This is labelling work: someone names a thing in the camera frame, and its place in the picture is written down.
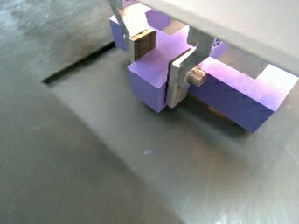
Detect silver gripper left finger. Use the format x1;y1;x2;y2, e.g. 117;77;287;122
108;0;156;62

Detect purple cross-shaped block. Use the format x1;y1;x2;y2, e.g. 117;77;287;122
109;6;297;132

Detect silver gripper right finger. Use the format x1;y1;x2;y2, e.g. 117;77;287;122
165;27;213;108

